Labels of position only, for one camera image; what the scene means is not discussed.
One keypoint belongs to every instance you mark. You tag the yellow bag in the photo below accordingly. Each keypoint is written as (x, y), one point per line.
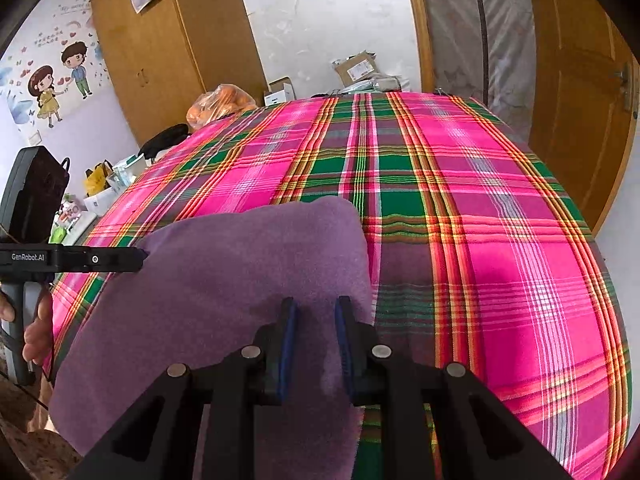
(97, 177)

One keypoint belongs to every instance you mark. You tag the grey parcel bag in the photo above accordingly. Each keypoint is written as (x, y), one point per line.
(385, 82)

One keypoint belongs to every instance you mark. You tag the person's left hand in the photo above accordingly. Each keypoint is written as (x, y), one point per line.
(40, 330)

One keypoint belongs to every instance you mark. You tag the black cloth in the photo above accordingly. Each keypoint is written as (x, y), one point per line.
(162, 140)

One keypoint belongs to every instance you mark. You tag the cardboard box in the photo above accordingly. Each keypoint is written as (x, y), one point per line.
(355, 70)

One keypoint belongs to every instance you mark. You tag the white green medicine box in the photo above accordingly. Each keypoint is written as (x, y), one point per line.
(127, 170)

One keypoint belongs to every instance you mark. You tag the small white box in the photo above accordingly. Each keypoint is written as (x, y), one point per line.
(280, 92)

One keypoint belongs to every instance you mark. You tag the purple fleece garment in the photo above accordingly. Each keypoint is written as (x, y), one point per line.
(225, 270)

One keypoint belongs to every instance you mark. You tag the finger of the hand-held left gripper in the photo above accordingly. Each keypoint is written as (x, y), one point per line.
(115, 259)

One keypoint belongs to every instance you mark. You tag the metal door latch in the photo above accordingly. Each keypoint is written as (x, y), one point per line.
(625, 90)

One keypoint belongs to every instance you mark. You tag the white wall switch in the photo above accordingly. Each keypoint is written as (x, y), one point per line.
(35, 136)

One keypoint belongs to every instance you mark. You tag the bag of oranges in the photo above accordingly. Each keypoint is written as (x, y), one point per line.
(220, 105)

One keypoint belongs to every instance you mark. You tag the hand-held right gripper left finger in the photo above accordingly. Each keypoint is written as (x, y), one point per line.
(287, 345)

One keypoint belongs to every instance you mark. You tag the person's floral fleece jacket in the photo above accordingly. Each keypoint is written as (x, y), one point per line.
(35, 440)

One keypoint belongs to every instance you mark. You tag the wooden door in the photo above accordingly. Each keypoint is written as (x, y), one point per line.
(575, 85)

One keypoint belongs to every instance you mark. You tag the pink plaid bed sheet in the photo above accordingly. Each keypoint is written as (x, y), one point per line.
(475, 260)

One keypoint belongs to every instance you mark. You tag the wooden wardrobe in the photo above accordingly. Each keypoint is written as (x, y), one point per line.
(175, 50)

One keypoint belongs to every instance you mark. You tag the grey plastic door curtain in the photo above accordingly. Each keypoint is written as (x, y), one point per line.
(460, 35)

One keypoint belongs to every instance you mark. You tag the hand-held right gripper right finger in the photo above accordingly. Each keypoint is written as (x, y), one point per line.
(342, 345)

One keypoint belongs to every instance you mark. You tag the wooden door frame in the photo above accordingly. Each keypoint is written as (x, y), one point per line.
(420, 25)

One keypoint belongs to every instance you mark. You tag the white carton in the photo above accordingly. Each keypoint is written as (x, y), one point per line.
(100, 202)

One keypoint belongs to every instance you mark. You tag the cartoon wall sticker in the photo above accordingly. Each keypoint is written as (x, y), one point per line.
(45, 90)

